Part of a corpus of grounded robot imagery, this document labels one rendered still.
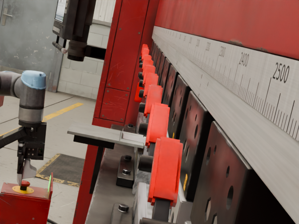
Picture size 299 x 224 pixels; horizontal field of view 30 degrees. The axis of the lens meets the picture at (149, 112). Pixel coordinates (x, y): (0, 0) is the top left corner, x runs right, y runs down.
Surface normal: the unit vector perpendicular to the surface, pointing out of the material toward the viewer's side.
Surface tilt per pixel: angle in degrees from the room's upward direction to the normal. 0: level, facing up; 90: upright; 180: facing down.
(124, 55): 90
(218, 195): 90
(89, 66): 90
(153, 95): 39
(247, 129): 90
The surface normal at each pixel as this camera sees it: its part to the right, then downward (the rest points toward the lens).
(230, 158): -0.98, -0.20
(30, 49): -0.14, 0.13
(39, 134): 0.17, 0.19
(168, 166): 0.17, -0.65
